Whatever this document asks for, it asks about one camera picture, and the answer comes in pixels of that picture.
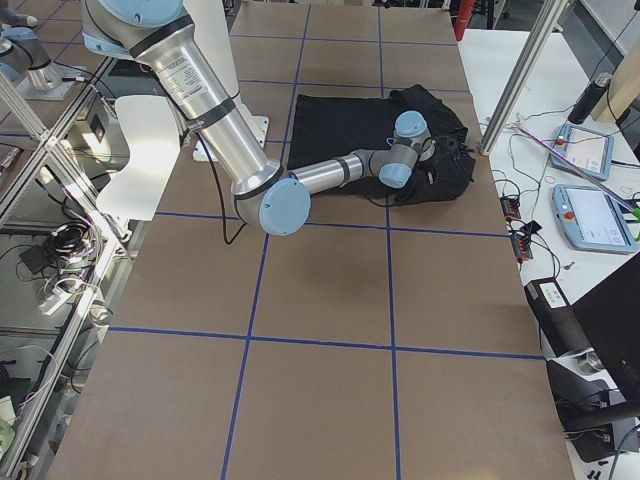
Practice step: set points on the aluminium frame post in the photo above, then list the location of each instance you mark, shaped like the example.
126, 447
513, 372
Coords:
535, 42

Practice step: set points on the lower blue teach pendant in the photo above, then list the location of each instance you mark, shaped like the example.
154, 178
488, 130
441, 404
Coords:
591, 221

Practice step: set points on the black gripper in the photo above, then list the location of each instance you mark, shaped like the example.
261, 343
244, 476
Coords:
442, 155

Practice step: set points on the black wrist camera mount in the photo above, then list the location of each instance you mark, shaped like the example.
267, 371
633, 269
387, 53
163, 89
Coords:
465, 164

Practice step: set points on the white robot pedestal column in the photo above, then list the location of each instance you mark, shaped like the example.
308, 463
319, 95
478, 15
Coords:
212, 37

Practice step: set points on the upper blue teach pendant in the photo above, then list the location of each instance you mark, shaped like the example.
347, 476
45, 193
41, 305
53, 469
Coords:
586, 149

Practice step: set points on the blue teach pendant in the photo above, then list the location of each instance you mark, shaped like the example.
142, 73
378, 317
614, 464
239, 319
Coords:
586, 149
591, 221

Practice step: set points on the white plastic chair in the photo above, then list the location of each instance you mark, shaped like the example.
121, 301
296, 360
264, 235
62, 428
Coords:
151, 134

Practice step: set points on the black water bottle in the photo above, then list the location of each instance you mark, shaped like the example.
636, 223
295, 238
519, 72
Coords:
589, 98

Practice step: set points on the black printed t-shirt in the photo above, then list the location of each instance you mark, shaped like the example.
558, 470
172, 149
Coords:
327, 127

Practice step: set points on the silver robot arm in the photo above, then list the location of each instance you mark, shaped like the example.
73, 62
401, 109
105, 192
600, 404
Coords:
410, 146

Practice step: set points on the black computer box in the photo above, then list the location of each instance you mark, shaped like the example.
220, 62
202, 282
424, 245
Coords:
559, 331

